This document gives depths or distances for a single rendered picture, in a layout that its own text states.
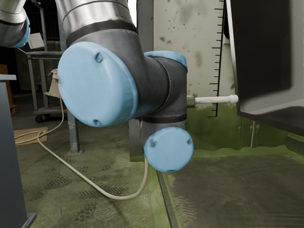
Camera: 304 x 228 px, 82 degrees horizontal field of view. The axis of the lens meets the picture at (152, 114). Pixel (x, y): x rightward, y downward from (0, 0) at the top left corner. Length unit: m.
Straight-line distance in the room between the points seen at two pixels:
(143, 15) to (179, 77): 1.04
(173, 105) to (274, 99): 0.75
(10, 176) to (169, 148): 0.69
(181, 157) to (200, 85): 1.06
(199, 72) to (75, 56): 1.19
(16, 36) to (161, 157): 0.72
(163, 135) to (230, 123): 1.23
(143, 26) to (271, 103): 0.88
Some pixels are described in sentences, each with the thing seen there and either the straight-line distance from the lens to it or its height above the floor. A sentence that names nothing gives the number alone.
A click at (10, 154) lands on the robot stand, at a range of 0.86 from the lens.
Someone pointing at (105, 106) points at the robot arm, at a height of 0.60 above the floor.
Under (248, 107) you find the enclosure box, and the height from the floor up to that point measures 0.49.
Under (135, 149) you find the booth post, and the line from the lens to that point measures 1.36.
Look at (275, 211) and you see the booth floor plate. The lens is 1.05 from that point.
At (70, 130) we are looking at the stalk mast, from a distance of 1.61.
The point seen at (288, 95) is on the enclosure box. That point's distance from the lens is 1.06.
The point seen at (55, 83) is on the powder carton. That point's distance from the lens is 2.89.
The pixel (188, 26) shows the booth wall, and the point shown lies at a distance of 1.36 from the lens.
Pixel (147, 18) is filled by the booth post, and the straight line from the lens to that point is 1.32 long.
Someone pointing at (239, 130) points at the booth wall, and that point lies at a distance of 1.56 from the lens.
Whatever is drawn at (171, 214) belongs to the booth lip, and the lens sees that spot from 0.89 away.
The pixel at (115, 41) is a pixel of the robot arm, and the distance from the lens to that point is 0.20.
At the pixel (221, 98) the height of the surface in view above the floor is 0.55.
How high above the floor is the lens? 0.62
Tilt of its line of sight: 11 degrees down
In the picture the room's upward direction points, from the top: straight up
